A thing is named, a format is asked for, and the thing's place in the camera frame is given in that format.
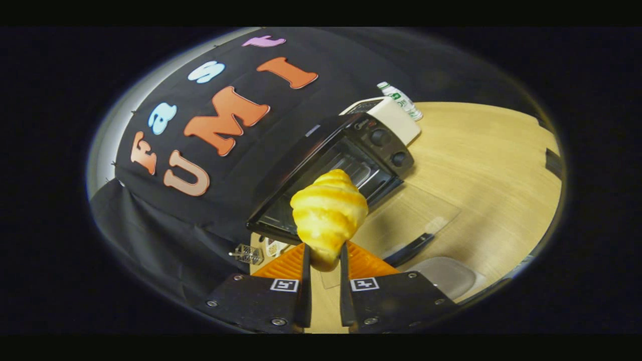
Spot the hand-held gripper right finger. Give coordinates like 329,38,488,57
339,241,460,334

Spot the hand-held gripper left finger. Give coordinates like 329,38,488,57
193,243,313,334

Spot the golden croissant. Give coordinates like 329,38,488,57
290,169,369,273

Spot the black toaster oven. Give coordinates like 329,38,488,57
246,111,462,269

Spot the white slot toaster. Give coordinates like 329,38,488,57
340,96,422,146

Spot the white patterned small plate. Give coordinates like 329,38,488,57
258,236,290,259

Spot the white bottle green label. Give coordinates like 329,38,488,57
377,81,424,122

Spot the wire mesh basket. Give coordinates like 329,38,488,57
229,244,264,266

